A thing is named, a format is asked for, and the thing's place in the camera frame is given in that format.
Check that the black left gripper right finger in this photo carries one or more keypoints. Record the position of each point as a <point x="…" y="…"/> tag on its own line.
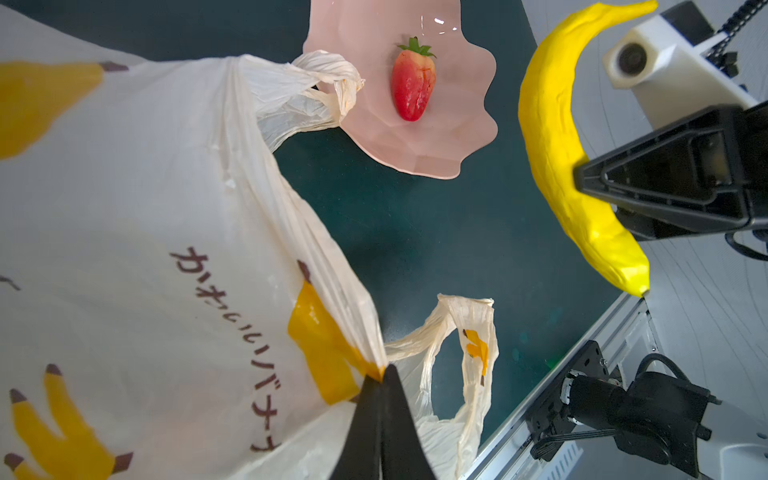
<point x="704" y="174"/>

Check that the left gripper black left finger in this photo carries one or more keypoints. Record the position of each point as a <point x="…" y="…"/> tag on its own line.
<point x="382" y="441"/>

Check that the thin yellow toy banana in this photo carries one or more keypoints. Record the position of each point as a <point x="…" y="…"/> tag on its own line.
<point x="554" y="148"/>

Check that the cream banana-print plastic bag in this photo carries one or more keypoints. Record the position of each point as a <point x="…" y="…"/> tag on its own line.
<point x="171" y="308"/>

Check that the red strawberry toy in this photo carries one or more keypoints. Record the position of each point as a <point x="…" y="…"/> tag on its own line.
<point x="413" y="79"/>

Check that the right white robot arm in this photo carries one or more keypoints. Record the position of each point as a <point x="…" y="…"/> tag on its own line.
<point x="661" y="417"/>

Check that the pink wavy fruit bowl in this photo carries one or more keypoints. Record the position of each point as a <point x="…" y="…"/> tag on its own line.
<point x="370" y="35"/>

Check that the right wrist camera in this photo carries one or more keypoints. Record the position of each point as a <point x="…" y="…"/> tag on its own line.
<point x="663" y="62"/>

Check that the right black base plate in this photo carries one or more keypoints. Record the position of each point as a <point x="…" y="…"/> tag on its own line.
<point x="575" y="404"/>

